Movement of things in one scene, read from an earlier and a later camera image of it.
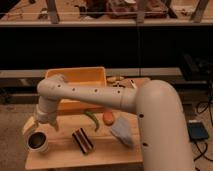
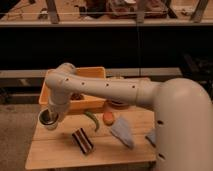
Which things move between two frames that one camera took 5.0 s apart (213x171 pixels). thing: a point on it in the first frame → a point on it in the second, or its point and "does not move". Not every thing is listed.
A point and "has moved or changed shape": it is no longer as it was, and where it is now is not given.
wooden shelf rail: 109,72 does not move
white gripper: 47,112 → 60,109
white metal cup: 37,141 has moved or changed shape
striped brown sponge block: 83,140 does not move
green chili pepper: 95,119 does not move
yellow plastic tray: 91,75 does not move
